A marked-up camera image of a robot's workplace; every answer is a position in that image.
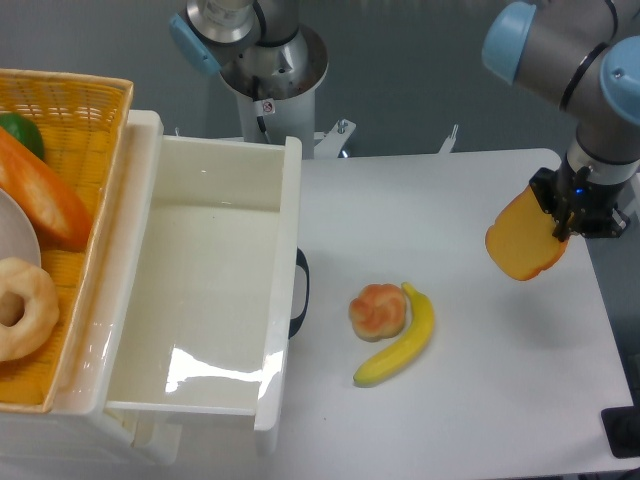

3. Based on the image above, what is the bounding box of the yellow banana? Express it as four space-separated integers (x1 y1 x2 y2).
353 282 435 387

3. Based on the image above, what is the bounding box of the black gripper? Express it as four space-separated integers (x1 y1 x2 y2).
529 166 630 240

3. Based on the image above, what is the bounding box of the white drawer cabinet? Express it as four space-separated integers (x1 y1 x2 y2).
1 111 302 468

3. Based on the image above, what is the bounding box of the beige donut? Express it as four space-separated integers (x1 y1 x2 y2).
1 257 60 362

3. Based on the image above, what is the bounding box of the orange bread slice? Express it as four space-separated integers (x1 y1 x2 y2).
485 186 569 281

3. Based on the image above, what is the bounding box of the yellow woven basket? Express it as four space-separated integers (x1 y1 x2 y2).
1 69 134 414

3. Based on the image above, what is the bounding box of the black drawer handle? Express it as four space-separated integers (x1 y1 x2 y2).
289 248 311 339

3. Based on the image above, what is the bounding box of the white table frame bracket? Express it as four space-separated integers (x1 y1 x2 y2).
438 124 459 154

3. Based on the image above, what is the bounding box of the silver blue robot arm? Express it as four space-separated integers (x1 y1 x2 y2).
169 1 639 240

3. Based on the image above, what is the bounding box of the beige plate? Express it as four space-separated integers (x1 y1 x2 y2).
0 190 41 267

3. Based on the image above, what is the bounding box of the open upper white drawer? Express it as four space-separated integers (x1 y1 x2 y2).
107 137 302 434

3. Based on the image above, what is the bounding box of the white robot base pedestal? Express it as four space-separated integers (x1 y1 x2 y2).
234 87 356 159

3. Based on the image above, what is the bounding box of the orange baguette loaf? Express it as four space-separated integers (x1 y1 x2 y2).
1 130 93 252

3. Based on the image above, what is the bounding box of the green avocado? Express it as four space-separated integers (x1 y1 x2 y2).
1 112 45 160

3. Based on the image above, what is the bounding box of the round swirled bread roll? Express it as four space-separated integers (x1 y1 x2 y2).
348 284 407 341

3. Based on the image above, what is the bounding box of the black device at edge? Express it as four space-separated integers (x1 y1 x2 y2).
601 406 639 459

